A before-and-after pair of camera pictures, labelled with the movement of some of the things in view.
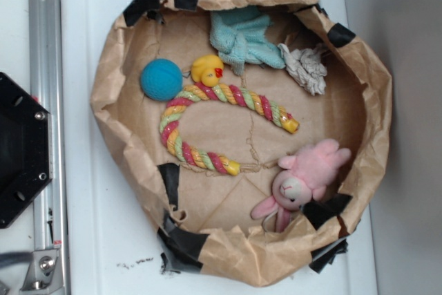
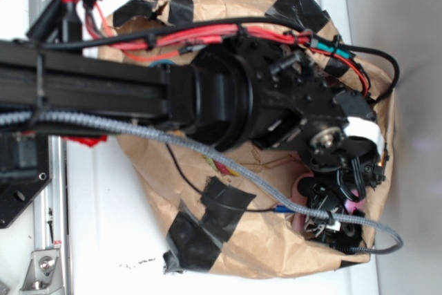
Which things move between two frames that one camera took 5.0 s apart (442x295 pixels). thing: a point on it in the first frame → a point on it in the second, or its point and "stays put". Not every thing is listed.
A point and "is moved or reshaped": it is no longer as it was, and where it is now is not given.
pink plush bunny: (303, 179) is moved or reshaped
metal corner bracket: (44, 273) stays put
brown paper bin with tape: (242, 121) stays put
